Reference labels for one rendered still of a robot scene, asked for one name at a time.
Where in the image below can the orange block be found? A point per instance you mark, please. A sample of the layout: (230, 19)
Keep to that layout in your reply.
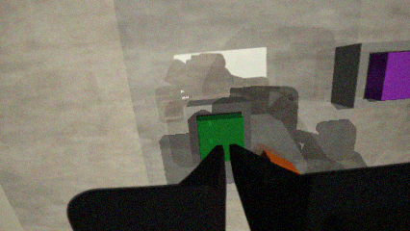
(280, 161)

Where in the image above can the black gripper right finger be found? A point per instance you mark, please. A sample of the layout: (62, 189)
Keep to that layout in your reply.
(277, 199)

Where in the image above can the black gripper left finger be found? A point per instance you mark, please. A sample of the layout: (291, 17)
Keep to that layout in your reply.
(197, 203)

